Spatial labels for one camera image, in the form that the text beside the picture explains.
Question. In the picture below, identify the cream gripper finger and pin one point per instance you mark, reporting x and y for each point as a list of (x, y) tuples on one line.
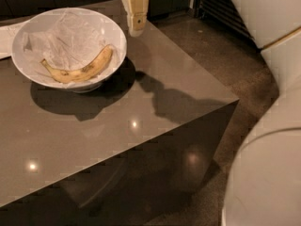
[(136, 15)]

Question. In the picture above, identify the yellow spotted banana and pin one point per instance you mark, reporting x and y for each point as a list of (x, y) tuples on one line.
[(80, 75)]

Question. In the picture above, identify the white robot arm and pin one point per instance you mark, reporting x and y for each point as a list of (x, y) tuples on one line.
[(264, 185)]

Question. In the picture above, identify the white paper liner in bowl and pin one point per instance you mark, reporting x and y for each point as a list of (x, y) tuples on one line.
[(69, 41)]

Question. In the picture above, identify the white ceramic bowl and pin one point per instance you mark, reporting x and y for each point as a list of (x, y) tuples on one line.
[(34, 32)]

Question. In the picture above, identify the dark glass-door refrigerator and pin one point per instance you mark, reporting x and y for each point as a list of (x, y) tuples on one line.
[(226, 13)]

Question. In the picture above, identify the white paper sheet on table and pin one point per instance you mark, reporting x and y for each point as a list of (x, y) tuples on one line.
[(7, 35)]

